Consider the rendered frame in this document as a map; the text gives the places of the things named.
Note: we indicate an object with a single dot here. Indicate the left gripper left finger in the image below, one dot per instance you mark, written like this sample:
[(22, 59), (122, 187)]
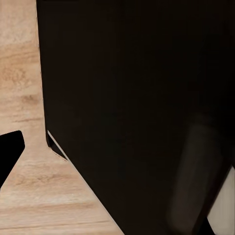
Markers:
[(11, 147)]

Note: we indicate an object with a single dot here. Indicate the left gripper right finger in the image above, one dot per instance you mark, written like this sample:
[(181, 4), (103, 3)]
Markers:
[(227, 145)]

